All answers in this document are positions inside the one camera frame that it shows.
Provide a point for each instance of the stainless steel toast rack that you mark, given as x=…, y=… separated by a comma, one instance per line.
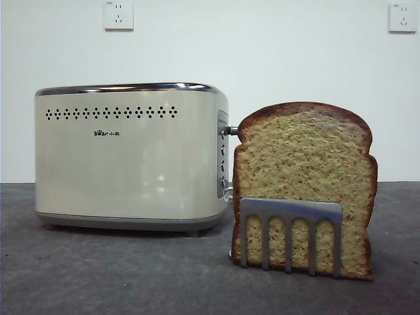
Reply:
x=288, y=208

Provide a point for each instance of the slice of brown-crusted bread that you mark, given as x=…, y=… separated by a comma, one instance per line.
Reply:
x=305, y=157

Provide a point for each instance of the white wall socket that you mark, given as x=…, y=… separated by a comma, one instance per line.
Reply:
x=402, y=18
x=118, y=16

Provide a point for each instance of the cream two-slot toaster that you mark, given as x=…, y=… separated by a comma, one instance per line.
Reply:
x=124, y=170

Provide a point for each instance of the grey toaster lever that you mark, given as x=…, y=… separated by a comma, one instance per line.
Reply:
x=231, y=130

